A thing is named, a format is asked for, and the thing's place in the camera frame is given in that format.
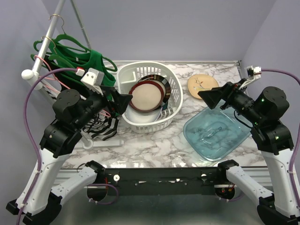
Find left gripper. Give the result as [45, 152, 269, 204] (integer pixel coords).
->
[74, 84, 133, 130]

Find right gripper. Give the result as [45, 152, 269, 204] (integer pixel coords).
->
[198, 78, 264, 124]

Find green tank top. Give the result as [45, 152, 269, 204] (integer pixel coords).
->
[45, 40, 117, 98]

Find green hanger front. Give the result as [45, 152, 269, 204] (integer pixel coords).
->
[33, 34, 118, 73]

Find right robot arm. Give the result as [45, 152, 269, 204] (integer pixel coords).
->
[198, 82, 300, 225]

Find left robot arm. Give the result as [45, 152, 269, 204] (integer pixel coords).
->
[6, 87, 132, 225]

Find zebra striped tank top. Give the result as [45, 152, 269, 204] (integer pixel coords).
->
[43, 89, 118, 143]

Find beige bird plate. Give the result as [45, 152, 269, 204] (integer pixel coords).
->
[187, 74, 219, 99]

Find white plastic basket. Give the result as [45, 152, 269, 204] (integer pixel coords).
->
[116, 61, 183, 134]

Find white plate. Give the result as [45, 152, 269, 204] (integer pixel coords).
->
[126, 105, 162, 124]

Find red rimmed plate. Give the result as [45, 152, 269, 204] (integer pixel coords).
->
[129, 81, 165, 113]

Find blue transparent bin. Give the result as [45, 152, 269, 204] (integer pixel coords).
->
[183, 104, 252, 162]

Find dark patterned plate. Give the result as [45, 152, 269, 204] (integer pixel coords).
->
[138, 74, 171, 110]

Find white clothes rack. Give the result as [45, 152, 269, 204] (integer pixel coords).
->
[30, 1, 124, 148]

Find pink wire hanger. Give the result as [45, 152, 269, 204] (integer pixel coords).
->
[33, 55, 111, 118]

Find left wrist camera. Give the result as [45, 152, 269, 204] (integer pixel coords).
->
[81, 68, 105, 94]

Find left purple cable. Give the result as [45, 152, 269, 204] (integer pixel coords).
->
[15, 67, 79, 225]

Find purple cable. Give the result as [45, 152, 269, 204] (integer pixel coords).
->
[15, 67, 79, 225]
[260, 68, 300, 181]

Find black base frame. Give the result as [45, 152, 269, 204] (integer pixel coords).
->
[86, 164, 235, 202]

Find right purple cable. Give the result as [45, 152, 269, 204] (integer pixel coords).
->
[260, 68, 300, 181]

